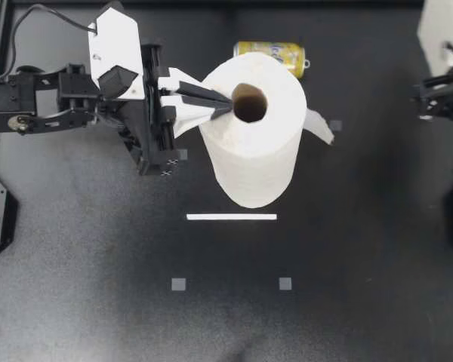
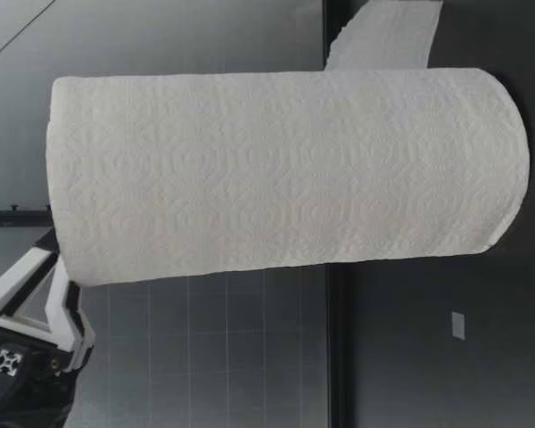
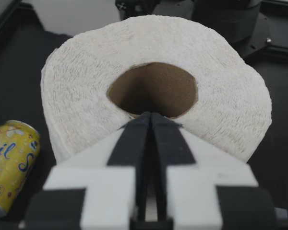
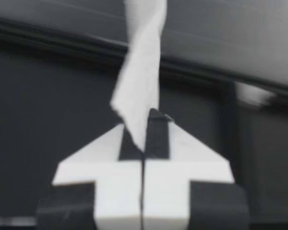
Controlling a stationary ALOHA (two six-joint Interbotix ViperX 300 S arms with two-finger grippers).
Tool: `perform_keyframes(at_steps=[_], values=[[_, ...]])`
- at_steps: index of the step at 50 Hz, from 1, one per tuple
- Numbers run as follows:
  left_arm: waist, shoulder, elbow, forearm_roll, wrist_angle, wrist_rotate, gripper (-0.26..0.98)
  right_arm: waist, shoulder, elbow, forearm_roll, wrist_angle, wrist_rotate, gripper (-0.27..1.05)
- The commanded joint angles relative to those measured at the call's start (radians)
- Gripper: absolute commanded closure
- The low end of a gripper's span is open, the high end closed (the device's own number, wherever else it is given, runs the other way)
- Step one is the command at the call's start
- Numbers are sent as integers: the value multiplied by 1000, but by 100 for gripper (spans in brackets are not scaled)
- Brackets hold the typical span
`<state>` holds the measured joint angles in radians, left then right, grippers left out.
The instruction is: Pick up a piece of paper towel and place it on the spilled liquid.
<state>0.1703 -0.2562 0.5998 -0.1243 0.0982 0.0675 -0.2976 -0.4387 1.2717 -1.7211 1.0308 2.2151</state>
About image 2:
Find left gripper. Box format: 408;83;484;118
0;226;95;428

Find white paper towel roll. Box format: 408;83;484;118
45;67;530;289

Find white paper towel sheet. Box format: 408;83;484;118
323;0;445;71

